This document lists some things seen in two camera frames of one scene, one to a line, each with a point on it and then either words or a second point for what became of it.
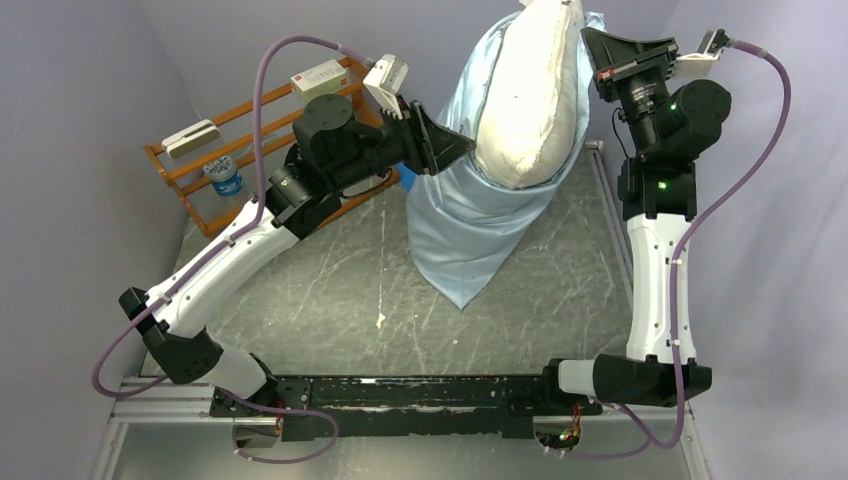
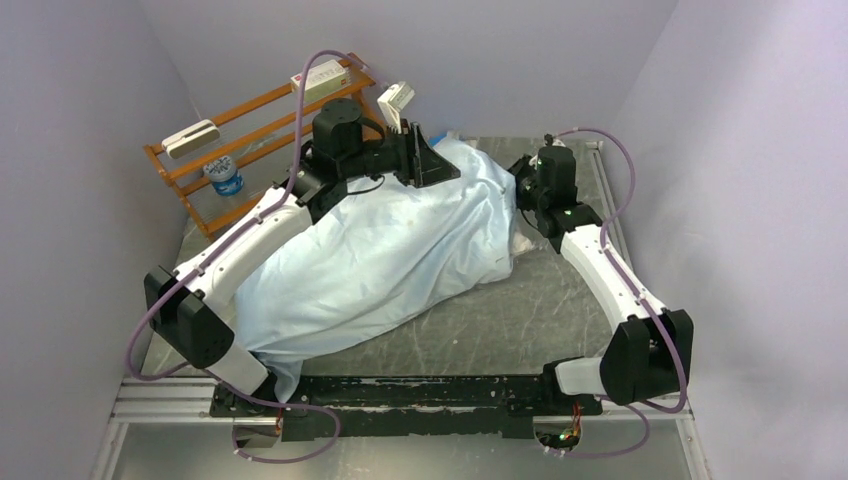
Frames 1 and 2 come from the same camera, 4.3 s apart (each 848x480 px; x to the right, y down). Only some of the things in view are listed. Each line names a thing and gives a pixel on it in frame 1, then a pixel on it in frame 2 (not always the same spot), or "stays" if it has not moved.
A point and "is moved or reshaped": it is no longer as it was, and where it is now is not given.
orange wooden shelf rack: x=216 y=180 stays
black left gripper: x=430 y=149 to x=420 y=165
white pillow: x=531 y=102 to x=522 y=244
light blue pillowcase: x=463 y=224 is moved or reshaped
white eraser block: x=190 y=139 stays
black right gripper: x=617 y=61 to x=521 y=167
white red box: x=326 y=79 stays
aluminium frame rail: x=159 y=400 stays
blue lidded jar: x=224 y=177 stays
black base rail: x=472 y=406 stays
